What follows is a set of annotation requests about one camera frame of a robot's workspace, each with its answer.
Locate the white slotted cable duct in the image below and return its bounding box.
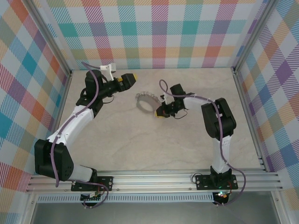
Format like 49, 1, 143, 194
36, 195, 215, 203

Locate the long aluminium base rail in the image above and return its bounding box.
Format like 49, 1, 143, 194
25, 169, 284, 193

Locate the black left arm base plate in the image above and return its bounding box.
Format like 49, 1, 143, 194
71, 175, 114, 192

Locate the small electronics board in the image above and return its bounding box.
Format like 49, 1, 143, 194
80, 191, 104, 203
214, 190, 229, 204

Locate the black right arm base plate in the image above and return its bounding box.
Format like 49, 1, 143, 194
195, 173, 239, 191

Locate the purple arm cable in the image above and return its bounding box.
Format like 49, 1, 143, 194
159, 79, 246, 207
50, 62, 109, 209

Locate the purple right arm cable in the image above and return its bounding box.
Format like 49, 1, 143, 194
159, 79, 246, 207

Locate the aluminium table side rail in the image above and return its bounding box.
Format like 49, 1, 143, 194
233, 67, 268, 172
41, 70, 73, 175

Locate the aluminium frame post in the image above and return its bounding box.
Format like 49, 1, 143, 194
27, 0, 73, 77
20, 193, 39, 224
270, 188, 289, 224
233, 0, 274, 72

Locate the bunch of silver key rings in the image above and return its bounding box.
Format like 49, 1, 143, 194
135, 91, 162, 115

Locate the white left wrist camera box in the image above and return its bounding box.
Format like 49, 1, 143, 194
100, 62, 117, 82

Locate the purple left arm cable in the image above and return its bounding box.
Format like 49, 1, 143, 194
50, 62, 109, 209

